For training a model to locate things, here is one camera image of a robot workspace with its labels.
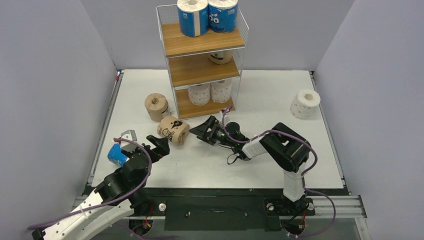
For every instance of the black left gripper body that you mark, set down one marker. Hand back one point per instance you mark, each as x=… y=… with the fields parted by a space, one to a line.
x=138 y=149

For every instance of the brown cartoon printed roll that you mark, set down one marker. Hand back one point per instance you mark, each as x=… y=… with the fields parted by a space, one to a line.
x=174 y=129

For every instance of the white dotted roll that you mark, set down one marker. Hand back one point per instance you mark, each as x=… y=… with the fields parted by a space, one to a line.
x=220 y=91
x=200 y=94

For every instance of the white wire wooden shelf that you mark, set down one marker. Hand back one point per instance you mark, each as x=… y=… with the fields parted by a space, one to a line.
x=188 y=63

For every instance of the brown paper roll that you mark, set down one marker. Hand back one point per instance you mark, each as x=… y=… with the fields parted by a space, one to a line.
x=221 y=57

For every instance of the blue white roll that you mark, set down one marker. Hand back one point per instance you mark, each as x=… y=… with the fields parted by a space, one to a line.
x=193 y=16
x=222 y=15

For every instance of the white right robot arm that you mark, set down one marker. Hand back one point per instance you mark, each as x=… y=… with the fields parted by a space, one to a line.
x=287 y=148

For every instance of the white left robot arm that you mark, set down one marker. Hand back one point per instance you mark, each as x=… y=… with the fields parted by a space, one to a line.
x=119 y=195

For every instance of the blue roll left edge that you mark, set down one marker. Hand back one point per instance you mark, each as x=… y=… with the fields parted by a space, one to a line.
x=116 y=156

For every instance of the brown roll back left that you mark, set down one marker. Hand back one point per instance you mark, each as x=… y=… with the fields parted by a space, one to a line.
x=157 y=106

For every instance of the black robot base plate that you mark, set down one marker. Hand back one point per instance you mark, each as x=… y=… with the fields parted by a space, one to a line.
x=179 y=220

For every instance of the white roll near right wall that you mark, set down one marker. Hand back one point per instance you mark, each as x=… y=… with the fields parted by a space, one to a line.
x=305 y=104

